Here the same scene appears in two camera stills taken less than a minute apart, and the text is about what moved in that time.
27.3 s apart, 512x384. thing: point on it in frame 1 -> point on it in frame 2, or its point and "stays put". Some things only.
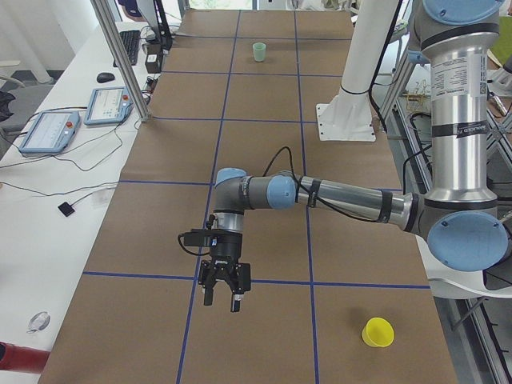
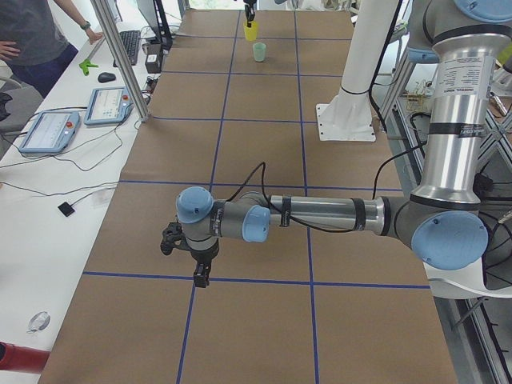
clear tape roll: x=38 y=322 stays put
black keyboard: x=131 y=41 stays put
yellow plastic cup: x=378 y=333 -> x=250 y=33
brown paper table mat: x=332 y=299 stays put
